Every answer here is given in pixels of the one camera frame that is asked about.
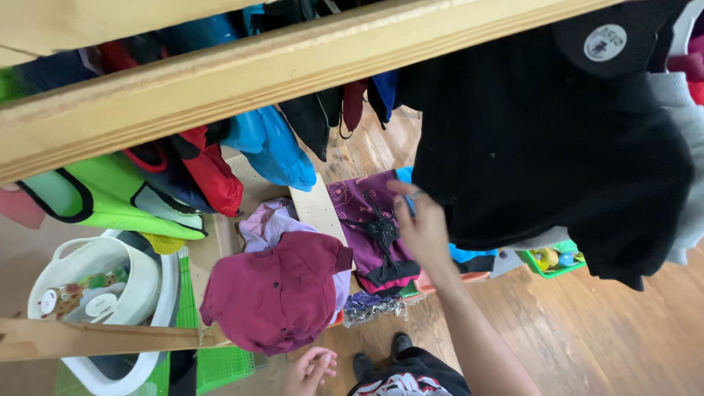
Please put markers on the person's left hand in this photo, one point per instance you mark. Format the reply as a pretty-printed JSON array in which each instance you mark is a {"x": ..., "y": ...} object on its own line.
[{"x": 302, "y": 377}]

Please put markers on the person's right hand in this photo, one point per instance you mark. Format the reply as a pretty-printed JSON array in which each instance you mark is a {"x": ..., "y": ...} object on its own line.
[{"x": 426, "y": 234}]

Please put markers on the person's right fingers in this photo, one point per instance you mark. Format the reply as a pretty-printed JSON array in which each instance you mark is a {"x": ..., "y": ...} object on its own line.
[{"x": 406, "y": 190}]

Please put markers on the person's left fingers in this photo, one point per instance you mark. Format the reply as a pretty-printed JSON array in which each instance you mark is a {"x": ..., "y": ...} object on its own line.
[{"x": 324, "y": 363}]

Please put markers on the black shoe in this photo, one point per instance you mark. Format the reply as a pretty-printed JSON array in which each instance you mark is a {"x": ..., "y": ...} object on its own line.
[
  {"x": 364, "y": 367},
  {"x": 401, "y": 345}
]

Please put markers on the purple bone-print pet garment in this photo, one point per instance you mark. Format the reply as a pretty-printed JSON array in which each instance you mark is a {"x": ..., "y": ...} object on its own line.
[{"x": 355, "y": 203}]

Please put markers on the black printed shorts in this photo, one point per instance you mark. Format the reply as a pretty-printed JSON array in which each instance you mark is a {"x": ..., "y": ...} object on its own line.
[{"x": 412, "y": 377}]

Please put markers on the maroon pet shirt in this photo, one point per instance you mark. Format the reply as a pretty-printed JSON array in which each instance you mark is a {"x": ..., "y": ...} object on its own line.
[{"x": 269, "y": 291}]

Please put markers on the bright blue garment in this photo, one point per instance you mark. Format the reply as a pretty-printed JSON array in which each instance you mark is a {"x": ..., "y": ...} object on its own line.
[{"x": 467, "y": 256}]

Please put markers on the royal blue hung garment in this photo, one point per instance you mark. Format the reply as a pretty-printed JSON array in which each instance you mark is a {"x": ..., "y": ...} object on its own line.
[{"x": 385, "y": 91}]

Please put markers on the dark red hung garment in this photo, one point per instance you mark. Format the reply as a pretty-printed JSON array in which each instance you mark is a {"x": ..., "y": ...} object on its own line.
[{"x": 353, "y": 102}]

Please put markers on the small black hung garment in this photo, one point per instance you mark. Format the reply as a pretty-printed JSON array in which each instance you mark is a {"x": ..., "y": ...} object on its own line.
[{"x": 311, "y": 118}]

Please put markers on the large black garment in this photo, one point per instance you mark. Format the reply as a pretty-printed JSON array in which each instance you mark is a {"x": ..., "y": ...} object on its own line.
[{"x": 522, "y": 137}]

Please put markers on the light blue raincoat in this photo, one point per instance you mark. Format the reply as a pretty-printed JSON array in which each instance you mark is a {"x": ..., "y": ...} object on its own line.
[{"x": 275, "y": 148}]

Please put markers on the lilac pet shirt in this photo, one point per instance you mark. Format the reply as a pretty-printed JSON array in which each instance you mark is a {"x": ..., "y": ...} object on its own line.
[{"x": 269, "y": 220}]

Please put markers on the green bin of toys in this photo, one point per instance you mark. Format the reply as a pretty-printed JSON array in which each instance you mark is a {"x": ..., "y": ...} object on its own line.
[{"x": 550, "y": 258}]

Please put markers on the white plastic tub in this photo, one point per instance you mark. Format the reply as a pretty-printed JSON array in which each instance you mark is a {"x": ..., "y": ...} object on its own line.
[{"x": 168, "y": 286}]

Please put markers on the red pet jacket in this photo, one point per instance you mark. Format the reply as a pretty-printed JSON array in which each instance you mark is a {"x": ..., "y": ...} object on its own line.
[{"x": 214, "y": 176}]

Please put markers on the yellow garment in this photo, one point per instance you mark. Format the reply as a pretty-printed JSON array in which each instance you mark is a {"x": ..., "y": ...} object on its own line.
[{"x": 162, "y": 243}]

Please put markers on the thick wooden rack beam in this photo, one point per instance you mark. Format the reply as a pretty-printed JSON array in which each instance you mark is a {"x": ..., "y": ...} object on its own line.
[{"x": 220, "y": 82}]

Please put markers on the black cap with white patch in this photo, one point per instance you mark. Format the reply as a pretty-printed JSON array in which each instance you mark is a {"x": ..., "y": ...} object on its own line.
[{"x": 572, "y": 52}]

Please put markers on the navy pet jacket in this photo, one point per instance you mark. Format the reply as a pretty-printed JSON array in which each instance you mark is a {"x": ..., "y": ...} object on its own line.
[{"x": 170, "y": 179}]

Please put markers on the row of hung garments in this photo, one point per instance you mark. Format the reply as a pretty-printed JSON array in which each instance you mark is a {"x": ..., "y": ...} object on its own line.
[{"x": 192, "y": 36}]

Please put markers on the giraffe plush toy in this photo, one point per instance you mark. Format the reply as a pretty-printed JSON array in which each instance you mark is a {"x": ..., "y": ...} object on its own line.
[{"x": 66, "y": 297}]

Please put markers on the neon green vest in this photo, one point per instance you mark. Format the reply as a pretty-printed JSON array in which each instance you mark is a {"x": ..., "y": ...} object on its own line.
[{"x": 104, "y": 187}]

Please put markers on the magenta garment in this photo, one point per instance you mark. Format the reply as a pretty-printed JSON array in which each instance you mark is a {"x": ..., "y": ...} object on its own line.
[{"x": 690, "y": 66}]

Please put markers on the white hanger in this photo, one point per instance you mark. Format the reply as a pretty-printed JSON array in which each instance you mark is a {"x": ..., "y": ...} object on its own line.
[{"x": 685, "y": 22}]

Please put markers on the pink garment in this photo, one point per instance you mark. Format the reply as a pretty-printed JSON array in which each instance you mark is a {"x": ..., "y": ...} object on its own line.
[{"x": 19, "y": 209}]

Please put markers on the thin wooden rack rail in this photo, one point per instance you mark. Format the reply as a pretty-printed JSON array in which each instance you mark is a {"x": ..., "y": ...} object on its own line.
[{"x": 82, "y": 338}]

